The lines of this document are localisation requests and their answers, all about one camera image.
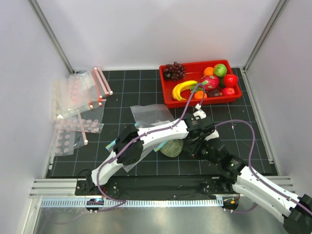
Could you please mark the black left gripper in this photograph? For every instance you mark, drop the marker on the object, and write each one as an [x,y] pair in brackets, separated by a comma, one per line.
[199,127]

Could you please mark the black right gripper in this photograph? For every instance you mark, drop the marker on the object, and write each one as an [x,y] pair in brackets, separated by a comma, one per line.
[193,149]

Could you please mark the green netted melon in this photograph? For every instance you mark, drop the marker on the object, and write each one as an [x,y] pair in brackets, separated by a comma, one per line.
[172,148]

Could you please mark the clear zip bag blue zipper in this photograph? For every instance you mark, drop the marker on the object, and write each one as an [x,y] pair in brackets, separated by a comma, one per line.
[151,115]

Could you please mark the clear zip bag white label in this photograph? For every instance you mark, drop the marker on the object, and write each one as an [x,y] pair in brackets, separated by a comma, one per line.
[145,152]

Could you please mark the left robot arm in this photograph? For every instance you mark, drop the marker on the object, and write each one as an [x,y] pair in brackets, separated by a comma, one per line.
[132,143]

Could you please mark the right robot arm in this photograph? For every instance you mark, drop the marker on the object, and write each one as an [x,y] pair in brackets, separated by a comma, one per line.
[293,211]

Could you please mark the stack of pink zip bags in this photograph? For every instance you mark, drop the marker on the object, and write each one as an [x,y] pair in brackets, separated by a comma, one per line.
[78,93]

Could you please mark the clear bag pink dots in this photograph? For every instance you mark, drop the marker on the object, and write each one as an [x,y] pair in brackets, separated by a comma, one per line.
[70,134]

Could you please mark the orange tangerine front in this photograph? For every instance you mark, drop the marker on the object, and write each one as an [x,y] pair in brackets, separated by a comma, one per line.
[200,95]

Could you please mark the orange tangerine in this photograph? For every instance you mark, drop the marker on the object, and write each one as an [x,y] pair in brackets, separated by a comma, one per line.
[208,71]
[200,95]

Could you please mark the yellow banana bunch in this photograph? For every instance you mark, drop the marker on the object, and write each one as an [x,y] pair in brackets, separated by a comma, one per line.
[176,92]

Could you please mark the red apple small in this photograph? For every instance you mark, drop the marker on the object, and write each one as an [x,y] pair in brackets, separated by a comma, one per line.
[228,91]

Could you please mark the pink dragon fruit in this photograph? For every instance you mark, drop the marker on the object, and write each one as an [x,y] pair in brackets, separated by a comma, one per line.
[209,82]

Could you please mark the red plastic tray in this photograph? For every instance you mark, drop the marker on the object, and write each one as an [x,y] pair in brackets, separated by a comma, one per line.
[194,71]

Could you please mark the red apple large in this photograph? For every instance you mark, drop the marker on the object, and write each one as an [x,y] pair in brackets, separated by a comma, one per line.
[230,81]

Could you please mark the orange tangerine back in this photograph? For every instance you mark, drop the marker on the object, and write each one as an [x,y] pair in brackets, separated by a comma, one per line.
[208,71]

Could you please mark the purple grape bunch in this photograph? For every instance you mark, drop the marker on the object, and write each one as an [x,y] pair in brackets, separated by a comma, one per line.
[174,72]

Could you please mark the green cabbage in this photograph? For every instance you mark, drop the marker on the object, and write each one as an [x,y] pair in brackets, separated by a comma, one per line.
[220,70]

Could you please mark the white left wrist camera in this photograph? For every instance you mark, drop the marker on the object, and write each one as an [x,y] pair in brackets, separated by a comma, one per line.
[199,112]

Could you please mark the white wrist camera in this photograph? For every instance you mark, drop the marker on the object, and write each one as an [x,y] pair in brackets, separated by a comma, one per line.
[213,135]
[199,112]

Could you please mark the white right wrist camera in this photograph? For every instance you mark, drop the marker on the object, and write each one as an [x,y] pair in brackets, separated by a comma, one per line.
[213,135]

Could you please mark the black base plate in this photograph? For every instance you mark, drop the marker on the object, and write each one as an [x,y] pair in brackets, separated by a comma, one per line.
[172,187]

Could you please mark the aluminium slotted rail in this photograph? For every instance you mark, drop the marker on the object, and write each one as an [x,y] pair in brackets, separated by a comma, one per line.
[106,203]

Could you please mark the right aluminium corner post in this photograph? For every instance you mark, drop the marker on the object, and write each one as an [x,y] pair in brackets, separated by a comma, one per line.
[281,4]

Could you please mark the aluminium corner post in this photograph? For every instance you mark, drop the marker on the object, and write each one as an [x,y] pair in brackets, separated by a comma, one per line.
[281,4]
[51,35]

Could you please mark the left aluminium corner post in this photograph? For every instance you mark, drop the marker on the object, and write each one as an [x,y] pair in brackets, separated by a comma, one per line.
[51,35]

